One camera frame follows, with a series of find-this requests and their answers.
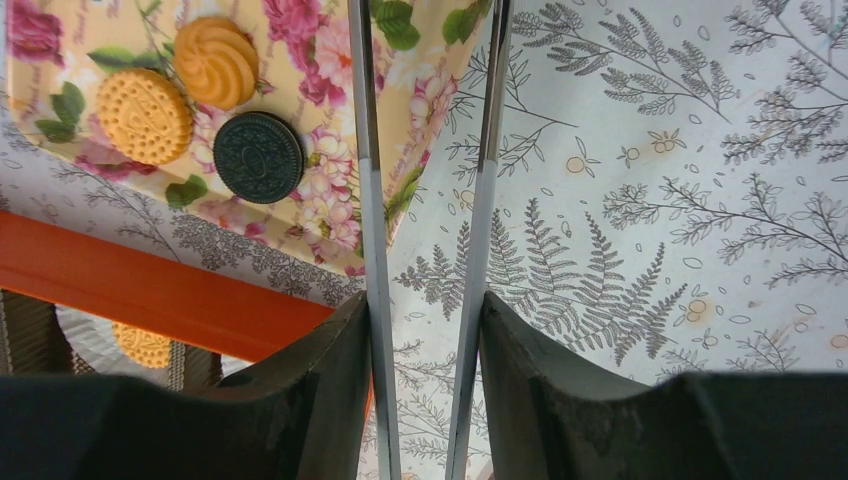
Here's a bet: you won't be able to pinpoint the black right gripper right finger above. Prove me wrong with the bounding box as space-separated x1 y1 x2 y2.
480 293 847 479

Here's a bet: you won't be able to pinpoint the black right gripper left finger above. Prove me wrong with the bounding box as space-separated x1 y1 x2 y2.
1 293 371 479

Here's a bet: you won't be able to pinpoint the round dotted yellow biscuit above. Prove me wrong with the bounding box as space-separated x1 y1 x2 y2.
112 322 171 369
96 67 193 165

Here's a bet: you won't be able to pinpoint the floral cookie tray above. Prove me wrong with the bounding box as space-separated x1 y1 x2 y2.
5 0 495 278

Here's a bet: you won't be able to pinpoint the metal tongs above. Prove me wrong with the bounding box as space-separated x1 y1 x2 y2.
348 1 513 479

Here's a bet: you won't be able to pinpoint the orange cookie box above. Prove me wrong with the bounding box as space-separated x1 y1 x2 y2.
0 210 372 425

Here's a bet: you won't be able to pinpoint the white paper cup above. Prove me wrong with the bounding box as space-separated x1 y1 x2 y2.
56 305 177 385

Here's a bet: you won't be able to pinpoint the black sandwich cookie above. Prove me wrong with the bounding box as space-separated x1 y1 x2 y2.
213 111 305 204

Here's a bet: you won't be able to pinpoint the floral table mat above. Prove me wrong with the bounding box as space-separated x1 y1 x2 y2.
1 1 847 479

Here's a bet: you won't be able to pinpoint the swirl yellow cookie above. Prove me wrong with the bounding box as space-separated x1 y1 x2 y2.
173 16 259 110

